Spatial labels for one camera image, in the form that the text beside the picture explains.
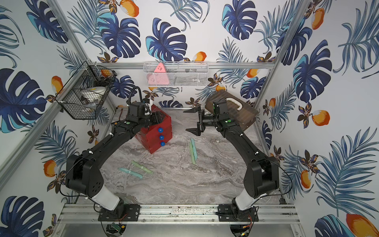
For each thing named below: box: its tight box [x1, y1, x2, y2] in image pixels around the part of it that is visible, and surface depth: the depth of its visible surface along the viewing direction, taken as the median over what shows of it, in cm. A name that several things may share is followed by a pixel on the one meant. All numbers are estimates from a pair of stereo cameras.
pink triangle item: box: [147, 62, 170, 86], surface depth 92 cm
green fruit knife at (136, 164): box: [130, 159, 153, 174], surface depth 92 cm
